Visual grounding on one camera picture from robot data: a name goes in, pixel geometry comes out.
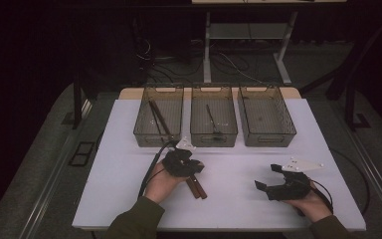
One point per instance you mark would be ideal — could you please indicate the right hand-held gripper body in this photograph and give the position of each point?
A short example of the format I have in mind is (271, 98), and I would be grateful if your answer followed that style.
(290, 189)

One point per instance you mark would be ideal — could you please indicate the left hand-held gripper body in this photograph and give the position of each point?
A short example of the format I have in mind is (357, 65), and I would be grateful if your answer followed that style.
(179, 164)

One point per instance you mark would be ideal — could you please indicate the black chopstick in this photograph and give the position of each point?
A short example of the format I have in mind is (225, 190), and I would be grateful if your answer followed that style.
(155, 121)

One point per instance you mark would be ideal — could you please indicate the transparent brown plastic bin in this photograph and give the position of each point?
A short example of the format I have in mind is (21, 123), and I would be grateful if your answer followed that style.
(225, 113)
(265, 116)
(175, 109)

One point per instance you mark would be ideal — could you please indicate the person's left hand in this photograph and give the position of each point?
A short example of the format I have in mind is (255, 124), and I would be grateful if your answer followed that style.
(160, 187)

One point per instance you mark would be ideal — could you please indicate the person's right hand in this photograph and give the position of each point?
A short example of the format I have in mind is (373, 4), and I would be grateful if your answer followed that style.
(315, 207)

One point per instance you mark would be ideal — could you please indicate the white table sheet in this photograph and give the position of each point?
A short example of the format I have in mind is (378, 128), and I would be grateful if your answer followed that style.
(232, 205)

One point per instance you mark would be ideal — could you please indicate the black metal stand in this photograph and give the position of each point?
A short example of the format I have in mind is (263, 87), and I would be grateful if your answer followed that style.
(349, 106)
(77, 99)

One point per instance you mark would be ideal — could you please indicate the white metal desk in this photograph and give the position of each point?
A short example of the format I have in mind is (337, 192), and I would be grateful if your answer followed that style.
(207, 59)

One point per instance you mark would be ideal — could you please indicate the black floor frame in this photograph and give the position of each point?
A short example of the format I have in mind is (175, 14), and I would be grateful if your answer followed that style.
(76, 161)

